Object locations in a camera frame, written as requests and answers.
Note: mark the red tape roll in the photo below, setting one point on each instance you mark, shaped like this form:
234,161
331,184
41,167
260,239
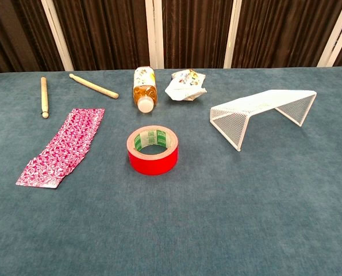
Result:
153,165

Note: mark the plastic tea bottle white cap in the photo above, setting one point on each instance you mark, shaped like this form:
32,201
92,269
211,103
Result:
144,92

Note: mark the crumpled white printed wrapper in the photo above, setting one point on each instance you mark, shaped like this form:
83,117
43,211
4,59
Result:
185,86

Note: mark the blue velvet tablecloth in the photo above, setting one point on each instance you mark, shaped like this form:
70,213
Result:
216,215

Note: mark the wooden drumstick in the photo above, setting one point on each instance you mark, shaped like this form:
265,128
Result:
93,85
44,95

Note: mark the pink patterned packet stack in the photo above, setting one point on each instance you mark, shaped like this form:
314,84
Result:
73,135

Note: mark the dark brown curtain panel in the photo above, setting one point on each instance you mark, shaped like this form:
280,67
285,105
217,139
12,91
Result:
282,34
15,34
101,34
196,34

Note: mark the white partition frame post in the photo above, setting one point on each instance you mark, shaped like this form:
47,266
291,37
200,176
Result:
232,34
334,34
58,34
150,34

